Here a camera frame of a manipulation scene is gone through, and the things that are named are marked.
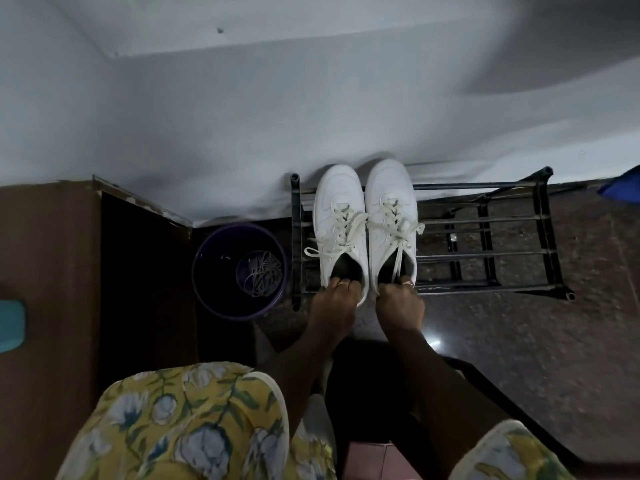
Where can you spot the person's left hand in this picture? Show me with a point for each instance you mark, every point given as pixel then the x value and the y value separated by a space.
pixel 335 307

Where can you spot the person's right hand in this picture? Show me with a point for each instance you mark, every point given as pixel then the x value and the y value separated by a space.
pixel 400 307

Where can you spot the white sneaker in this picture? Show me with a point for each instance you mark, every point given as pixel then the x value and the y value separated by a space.
pixel 390 179
pixel 340 184

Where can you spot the blue plastic basket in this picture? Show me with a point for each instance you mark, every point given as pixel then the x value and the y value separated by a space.
pixel 10 327

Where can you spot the person's left forearm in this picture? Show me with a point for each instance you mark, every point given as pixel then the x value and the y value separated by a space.
pixel 300 374

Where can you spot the person's right forearm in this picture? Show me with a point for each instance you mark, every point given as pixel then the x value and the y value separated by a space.
pixel 440 389

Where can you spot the dark purple plastic tub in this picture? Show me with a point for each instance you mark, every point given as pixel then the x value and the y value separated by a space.
pixel 215 294

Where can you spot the pink plastic stool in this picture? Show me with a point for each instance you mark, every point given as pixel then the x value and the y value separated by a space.
pixel 380 462

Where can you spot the black metal shoe rack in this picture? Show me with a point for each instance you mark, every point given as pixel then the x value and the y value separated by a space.
pixel 542 229

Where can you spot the blue cloth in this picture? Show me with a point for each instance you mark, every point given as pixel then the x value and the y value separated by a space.
pixel 622 187

